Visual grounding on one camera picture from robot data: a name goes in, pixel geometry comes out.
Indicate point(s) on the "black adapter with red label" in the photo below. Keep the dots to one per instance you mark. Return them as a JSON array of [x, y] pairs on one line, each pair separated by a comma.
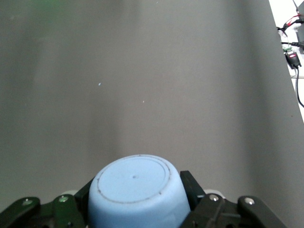
[[293, 59]]

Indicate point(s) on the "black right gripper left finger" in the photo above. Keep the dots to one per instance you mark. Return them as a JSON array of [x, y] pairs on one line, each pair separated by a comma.
[[59, 213]]

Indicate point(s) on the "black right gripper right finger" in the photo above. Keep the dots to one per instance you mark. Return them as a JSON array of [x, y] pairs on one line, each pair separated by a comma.
[[213, 213]]

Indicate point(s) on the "green terminal block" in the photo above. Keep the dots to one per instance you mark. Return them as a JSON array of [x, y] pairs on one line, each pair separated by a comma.
[[287, 48]]

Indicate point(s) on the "light blue plastic cup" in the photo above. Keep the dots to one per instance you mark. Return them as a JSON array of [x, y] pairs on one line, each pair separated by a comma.
[[137, 190]]

